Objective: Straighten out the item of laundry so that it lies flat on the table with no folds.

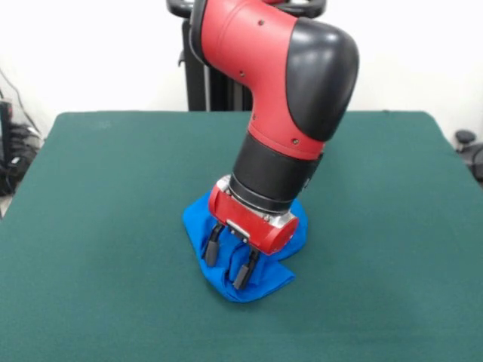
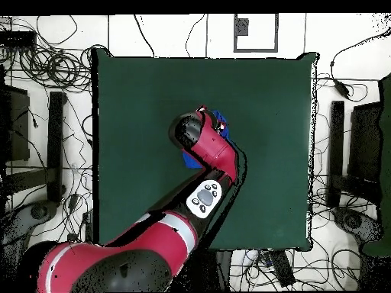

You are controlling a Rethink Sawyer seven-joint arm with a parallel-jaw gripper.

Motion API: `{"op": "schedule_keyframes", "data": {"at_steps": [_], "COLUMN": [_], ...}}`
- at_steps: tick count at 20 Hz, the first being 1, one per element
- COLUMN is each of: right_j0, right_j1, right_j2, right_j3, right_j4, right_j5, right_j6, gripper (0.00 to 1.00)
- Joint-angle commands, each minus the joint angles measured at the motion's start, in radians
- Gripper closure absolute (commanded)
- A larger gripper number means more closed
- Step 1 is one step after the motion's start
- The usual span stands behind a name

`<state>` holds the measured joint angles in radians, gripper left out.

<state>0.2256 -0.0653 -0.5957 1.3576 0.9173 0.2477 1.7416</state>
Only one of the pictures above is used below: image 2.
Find dark green table cloth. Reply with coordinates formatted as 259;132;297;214
91;48;320;253

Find black frame leg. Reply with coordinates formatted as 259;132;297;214
46;91;67;204
327;100;345;209

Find black power strip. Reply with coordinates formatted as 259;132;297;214
82;210;95;243

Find black flat box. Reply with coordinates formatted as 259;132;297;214
0;30;37;48

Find dark grey square tag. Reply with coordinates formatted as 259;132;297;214
236;18;250;37

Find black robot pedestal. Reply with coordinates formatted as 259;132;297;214
183;248;233;291

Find grey chair base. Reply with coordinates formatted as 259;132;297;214
0;199;59;245
331;205;384;245

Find black power adapter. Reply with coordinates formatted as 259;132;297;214
333;79;351;99

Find dark box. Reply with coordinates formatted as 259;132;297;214
0;84;31;163
347;101;383;184

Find coiled black cables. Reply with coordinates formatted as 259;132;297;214
18;45;92;92

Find grey square floor frame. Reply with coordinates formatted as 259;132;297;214
233;13;280;53

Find blue printed shirt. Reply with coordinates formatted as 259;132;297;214
182;108;234;169

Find green hanging cloth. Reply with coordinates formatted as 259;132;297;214
361;72;391;258

